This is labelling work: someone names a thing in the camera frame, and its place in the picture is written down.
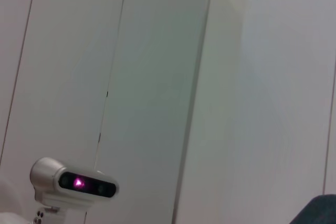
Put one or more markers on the dark teal fabric bag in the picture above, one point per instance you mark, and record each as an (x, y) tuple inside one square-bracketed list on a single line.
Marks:
[(317, 211)]

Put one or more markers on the white partition cabinet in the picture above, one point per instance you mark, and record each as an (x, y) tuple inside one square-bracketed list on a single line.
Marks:
[(144, 77)]

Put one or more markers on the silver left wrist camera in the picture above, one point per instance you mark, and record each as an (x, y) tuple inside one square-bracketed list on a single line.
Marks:
[(47, 176)]

